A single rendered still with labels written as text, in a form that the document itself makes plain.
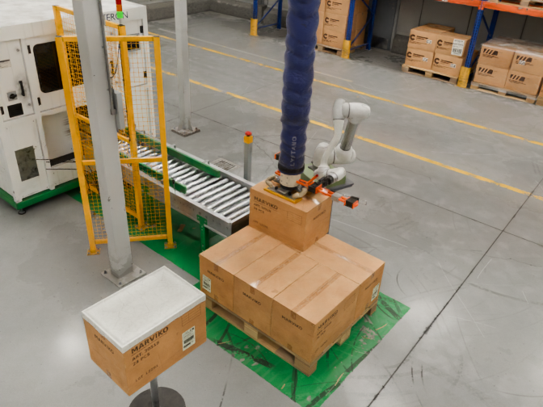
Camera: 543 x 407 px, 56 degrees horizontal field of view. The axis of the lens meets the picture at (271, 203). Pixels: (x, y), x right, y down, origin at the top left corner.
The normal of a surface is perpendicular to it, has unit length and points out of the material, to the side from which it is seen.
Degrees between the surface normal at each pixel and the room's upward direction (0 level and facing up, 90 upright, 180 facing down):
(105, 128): 90
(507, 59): 90
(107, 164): 90
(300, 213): 90
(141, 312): 0
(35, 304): 0
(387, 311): 0
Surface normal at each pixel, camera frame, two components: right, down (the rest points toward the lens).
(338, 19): -0.62, 0.33
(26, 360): 0.05, -0.85
